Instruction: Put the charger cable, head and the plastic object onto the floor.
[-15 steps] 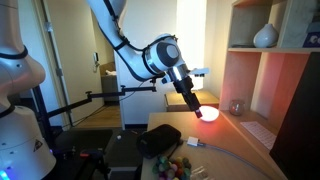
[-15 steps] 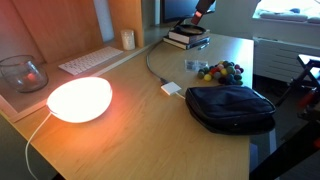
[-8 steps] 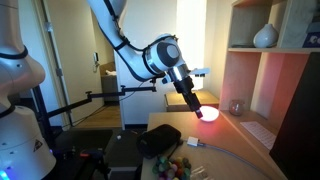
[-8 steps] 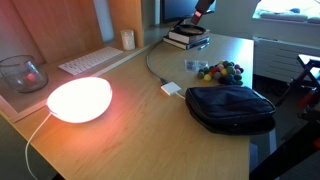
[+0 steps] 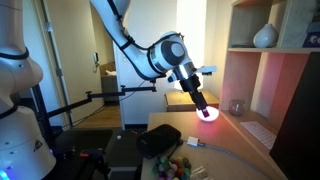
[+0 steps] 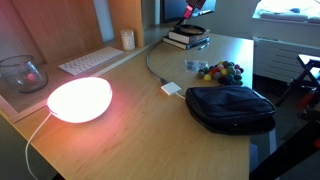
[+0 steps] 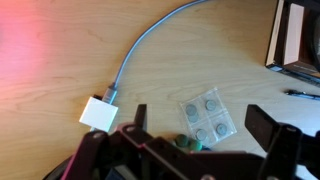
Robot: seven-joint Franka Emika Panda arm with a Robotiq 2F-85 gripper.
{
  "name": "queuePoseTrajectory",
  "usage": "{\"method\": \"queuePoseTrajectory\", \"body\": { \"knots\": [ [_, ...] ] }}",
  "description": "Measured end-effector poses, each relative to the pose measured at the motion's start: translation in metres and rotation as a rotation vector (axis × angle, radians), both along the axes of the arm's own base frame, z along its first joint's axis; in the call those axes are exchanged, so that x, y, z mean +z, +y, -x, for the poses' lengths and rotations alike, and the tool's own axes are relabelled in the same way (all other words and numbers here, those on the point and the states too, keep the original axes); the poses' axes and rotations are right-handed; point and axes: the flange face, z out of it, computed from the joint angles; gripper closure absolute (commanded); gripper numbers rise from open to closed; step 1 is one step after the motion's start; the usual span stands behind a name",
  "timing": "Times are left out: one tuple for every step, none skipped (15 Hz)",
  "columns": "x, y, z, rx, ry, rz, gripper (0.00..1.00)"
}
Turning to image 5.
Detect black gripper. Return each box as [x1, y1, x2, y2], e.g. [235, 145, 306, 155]
[179, 73, 212, 118]

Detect clear plastic object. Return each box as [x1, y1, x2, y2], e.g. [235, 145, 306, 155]
[190, 165, 209, 180]

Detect wooden nightstand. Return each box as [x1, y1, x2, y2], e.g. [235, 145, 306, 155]
[164, 90, 220, 113]

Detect glowing bowl lamp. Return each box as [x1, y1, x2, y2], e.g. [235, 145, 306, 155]
[195, 105, 220, 123]

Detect clear glass bowl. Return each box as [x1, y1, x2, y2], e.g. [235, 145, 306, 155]
[228, 99, 246, 117]

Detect white flat adapter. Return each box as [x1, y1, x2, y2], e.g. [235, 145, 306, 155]
[186, 135, 200, 148]

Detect wooden desk hutch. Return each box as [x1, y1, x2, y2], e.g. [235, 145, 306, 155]
[219, 0, 320, 134]

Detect black fabric bag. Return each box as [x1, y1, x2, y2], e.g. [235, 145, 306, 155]
[136, 123, 183, 160]

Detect white keyboard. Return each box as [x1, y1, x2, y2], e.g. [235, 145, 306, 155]
[239, 120, 277, 150]

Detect flat grey dish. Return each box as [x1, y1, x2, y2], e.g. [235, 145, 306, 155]
[230, 43, 254, 49]

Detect colourful felt ball trivet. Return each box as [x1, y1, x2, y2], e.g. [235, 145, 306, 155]
[151, 154, 193, 180]

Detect white ceramic vase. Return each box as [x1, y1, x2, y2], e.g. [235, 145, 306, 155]
[252, 23, 279, 49]

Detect distant grey bed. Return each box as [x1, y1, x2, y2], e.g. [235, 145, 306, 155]
[100, 61, 119, 104]

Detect pale marble board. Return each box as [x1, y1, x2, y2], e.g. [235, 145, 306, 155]
[276, 0, 318, 49]

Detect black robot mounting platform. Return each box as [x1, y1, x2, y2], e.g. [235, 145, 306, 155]
[49, 128, 114, 180]

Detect blue box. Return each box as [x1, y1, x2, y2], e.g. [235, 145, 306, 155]
[301, 13, 320, 48]

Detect beige door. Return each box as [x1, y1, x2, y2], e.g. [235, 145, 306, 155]
[41, 0, 116, 126]

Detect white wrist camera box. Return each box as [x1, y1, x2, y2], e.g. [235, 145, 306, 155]
[195, 65, 218, 76]

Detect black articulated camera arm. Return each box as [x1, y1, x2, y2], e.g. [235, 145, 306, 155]
[31, 83, 158, 151]

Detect wall intercom handset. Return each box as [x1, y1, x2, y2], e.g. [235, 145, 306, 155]
[93, 51, 101, 73]

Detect black clamp orange handle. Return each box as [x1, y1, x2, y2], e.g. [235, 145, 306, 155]
[79, 150, 101, 159]

